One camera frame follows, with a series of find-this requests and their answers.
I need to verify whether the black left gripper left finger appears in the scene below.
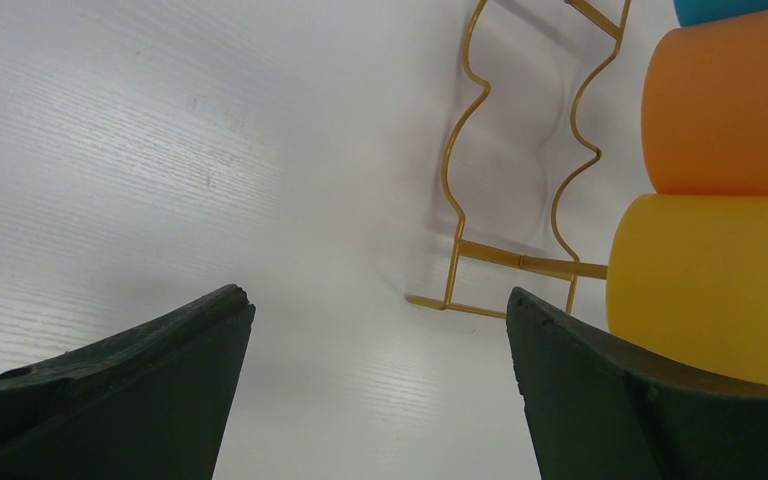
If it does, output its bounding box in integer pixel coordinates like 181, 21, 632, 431
0, 284, 255, 479

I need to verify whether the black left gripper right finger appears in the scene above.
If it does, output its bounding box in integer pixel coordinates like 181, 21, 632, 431
506, 287, 768, 479

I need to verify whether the yellow wine glass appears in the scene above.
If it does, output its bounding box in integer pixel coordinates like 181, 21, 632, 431
606, 194, 768, 385

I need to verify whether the orange wine glass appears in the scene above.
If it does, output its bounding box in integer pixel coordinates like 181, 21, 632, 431
641, 10, 768, 196

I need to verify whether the blue wine glass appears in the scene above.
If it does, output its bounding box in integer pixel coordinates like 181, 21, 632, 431
673, 0, 768, 27

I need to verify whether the gold wire glass rack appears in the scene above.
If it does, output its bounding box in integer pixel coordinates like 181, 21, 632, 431
405, 0, 632, 319

